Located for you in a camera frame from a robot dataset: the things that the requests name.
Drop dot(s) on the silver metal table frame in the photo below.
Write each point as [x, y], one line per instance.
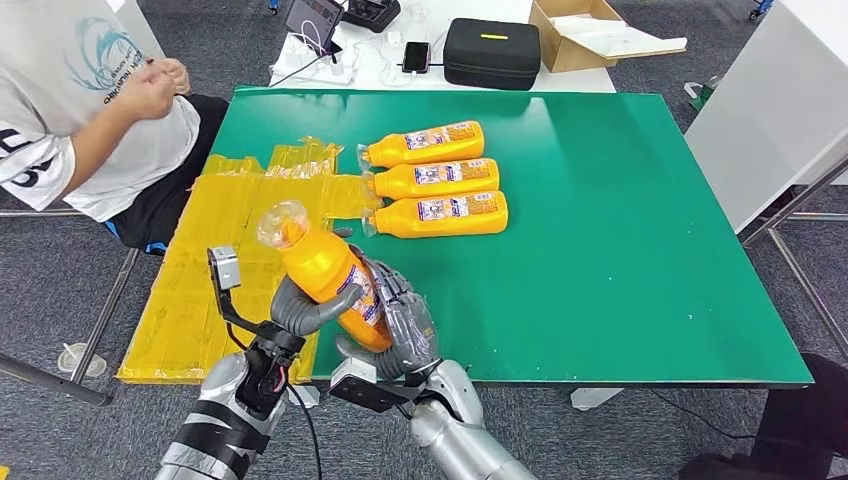
[795, 201]

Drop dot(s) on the black charger device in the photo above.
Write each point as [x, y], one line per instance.
[371, 12]

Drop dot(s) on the black zip case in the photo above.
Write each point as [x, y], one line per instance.
[490, 54]

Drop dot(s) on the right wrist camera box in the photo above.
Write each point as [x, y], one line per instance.
[353, 374]

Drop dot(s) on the white table foot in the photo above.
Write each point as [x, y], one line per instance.
[596, 399]
[306, 397]

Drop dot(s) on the white table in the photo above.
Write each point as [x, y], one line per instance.
[583, 79]

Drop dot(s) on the clear plastic lid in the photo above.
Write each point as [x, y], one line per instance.
[83, 363]

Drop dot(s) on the white charger plug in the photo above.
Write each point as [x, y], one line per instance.
[395, 38]

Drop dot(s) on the person's left hand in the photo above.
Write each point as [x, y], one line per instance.
[180, 76]

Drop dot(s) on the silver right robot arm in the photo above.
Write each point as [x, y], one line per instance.
[464, 450]

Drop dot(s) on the orange detergent bottle clear cap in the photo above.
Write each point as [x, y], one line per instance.
[444, 177]
[324, 265]
[430, 142]
[450, 214]

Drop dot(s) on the brown cardboard box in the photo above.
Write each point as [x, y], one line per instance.
[563, 52]

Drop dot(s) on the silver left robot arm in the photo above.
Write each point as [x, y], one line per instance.
[212, 424]

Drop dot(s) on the dark tablet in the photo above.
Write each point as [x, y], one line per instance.
[314, 18]

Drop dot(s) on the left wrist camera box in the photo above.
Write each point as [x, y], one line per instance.
[224, 268]

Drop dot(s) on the person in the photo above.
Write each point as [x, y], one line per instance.
[40, 79]

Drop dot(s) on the silver metal rail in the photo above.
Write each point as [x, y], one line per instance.
[40, 212]

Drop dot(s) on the person's right forearm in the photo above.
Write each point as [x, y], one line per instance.
[99, 146]

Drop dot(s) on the white sheet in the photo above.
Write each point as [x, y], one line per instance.
[616, 38]

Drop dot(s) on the person's right hand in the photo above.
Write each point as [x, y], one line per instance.
[149, 93]

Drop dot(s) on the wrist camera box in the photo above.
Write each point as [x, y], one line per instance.
[353, 374]
[224, 268]

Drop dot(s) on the black smartphone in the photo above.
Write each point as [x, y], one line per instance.
[416, 57]

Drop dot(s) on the silver metal leg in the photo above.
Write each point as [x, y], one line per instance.
[102, 316]

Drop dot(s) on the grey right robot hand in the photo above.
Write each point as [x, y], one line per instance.
[411, 331]

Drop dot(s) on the green white floor bracket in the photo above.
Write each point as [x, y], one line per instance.
[702, 96]

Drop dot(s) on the yellow taped cardboard mat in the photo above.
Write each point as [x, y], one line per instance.
[218, 218]

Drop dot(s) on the black metal floor bar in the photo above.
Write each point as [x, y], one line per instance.
[53, 381]

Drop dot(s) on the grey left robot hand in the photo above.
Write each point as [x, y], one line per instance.
[305, 318]

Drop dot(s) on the white power strip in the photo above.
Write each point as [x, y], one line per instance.
[298, 66]

